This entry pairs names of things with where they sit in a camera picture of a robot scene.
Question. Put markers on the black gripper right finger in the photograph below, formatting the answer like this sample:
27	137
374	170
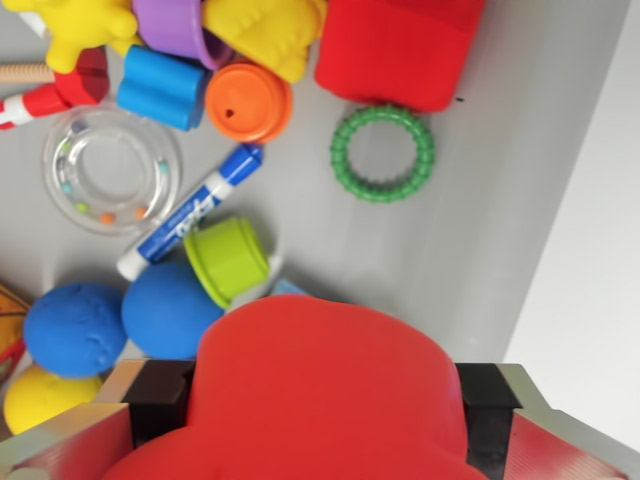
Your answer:
487	395

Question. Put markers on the blue smooth ball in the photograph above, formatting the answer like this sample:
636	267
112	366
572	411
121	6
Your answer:
170	312

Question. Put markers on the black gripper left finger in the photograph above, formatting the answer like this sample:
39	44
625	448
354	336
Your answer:
155	400

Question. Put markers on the red foam shape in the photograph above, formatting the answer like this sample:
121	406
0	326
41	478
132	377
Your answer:
395	50

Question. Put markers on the blue cylinder block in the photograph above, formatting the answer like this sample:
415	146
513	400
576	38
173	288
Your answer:
160	87

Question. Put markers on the yellow foam ball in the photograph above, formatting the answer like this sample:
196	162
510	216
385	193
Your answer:
45	400

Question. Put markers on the light blue foam piece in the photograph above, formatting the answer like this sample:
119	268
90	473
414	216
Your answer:
287	290

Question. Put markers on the purple plastic cup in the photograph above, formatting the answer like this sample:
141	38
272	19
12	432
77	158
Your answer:
170	25

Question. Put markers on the yellow rubber animal figure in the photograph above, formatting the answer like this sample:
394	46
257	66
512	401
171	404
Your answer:
265	30

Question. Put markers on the lime green plastic cup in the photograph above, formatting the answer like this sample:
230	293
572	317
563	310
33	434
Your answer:
225	260

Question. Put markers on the red dry-erase marker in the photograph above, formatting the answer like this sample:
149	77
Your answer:
35	105

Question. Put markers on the orange plastic cup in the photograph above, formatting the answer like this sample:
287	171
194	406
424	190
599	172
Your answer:
245	102

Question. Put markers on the wooden dowel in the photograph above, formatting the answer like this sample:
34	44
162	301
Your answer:
22	73

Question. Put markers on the blue textured ball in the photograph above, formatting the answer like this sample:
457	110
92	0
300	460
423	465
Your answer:
75	330

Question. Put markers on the yellow spiky rubber toy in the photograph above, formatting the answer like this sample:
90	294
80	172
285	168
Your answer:
80	30

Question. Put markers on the red rubber animal figure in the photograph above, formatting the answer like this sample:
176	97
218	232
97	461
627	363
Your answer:
320	390

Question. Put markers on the blue dry-erase marker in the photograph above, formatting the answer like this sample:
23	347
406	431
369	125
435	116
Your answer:
200	205

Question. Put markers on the grey plastic bin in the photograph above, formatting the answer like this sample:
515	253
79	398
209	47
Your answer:
400	250

